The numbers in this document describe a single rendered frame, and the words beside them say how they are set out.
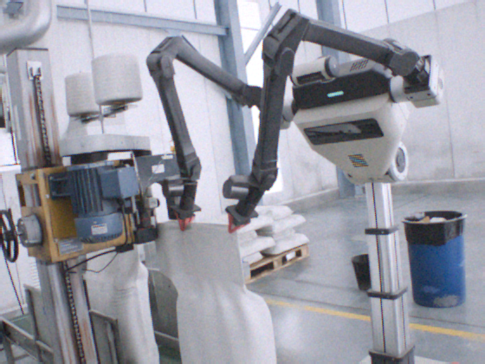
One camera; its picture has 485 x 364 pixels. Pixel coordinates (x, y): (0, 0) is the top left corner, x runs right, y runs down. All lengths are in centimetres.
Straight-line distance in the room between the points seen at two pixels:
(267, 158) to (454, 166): 836
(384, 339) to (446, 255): 163
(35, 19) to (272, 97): 324
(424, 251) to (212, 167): 464
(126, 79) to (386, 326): 134
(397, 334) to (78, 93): 153
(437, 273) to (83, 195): 267
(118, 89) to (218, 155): 604
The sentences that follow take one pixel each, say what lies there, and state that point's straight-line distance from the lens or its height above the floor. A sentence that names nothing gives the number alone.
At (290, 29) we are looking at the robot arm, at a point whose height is 158.
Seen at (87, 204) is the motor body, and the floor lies 121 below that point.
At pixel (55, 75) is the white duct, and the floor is 236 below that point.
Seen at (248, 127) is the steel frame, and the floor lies 170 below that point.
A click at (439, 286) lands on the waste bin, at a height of 17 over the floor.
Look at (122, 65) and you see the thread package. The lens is 152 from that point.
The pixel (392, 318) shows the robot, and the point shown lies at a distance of 185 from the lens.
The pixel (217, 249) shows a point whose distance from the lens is 152.
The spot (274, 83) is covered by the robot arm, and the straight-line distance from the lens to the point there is 115.
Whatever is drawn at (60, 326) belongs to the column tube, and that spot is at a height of 79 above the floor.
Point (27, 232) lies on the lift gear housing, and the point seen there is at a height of 114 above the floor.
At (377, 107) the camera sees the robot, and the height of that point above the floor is 139.
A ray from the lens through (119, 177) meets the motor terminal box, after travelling 136.
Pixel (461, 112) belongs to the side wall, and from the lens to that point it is 940.
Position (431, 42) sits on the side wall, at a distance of 967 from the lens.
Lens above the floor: 130
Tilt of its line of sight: 4 degrees down
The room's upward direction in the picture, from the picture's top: 7 degrees counter-clockwise
